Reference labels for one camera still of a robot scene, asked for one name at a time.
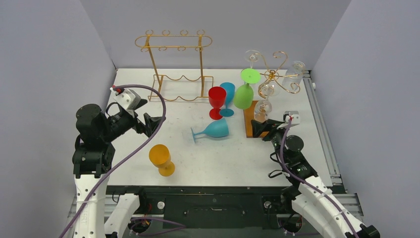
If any clear patterned wine glass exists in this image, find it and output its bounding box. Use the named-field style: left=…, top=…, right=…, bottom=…
left=281, top=61, right=306, bottom=92

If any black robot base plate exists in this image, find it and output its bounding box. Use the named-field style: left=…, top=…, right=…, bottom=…
left=106, top=185, right=298, bottom=229

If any green plastic goblet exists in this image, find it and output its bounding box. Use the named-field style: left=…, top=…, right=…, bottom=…
left=233, top=68, right=261, bottom=110

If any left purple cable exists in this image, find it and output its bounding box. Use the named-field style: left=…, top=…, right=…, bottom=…
left=59, top=84, right=186, bottom=238

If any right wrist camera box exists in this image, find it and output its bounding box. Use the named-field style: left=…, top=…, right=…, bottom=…
left=277, top=111, right=301, bottom=129

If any blue plastic goblet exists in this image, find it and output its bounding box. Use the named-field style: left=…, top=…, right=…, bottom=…
left=191, top=118, right=229, bottom=143
left=219, top=82, right=235, bottom=117

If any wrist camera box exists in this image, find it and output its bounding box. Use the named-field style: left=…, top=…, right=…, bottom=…
left=277, top=111, right=301, bottom=129
left=110, top=87, right=142, bottom=117

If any gold hook rack wooden base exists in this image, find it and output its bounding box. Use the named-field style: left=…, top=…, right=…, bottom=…
left=244, top=54, right=301, bottom=138

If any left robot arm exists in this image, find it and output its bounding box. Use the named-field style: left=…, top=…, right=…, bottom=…
left=68, top=99, right=166, bottom=238

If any aluminium table frame rail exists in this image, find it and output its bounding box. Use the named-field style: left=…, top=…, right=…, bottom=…
left=302, top=70, right=364, bottom=219

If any orange plastic goblet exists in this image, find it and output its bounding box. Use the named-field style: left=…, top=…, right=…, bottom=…
left=149, top=144, right=175, bottom=177

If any small clear front wine glass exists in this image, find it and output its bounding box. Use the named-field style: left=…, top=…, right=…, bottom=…
left=244, top=50, right=261, bottom=68

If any tall gold wire glass rack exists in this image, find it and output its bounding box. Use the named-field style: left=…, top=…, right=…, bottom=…
left=135, top=30, right=214, bottom=102

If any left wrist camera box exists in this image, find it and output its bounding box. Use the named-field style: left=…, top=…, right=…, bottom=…
left=110, top=87, right=142, bottom=117

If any red plastic goblet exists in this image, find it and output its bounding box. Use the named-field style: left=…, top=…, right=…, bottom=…
left=208, top=86, right=227, bottom=120

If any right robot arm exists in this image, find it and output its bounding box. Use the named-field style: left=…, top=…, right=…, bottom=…
left=251, top=119, right=380, bottom=238

